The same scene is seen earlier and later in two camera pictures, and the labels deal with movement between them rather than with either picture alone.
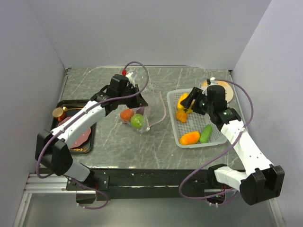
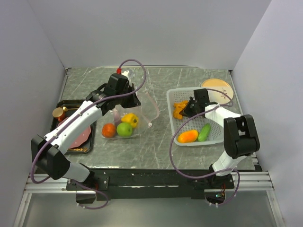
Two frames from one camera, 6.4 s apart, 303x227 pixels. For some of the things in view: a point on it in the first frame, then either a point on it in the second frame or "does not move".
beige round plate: (229, 92) does not move
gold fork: (84, 149) does not move
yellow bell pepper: (180, 108) -> (131, 118)
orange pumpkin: (126, 114) -> (109, 130)
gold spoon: (65, 109) does not move
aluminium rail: (54, 183) does not move
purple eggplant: (140, 110) -> (117, 117)
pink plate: (80, 141) does not move
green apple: (137, 121) -> (124, 129)
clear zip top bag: (155, 112) -> (127, 122)
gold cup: (59, 113) does not move
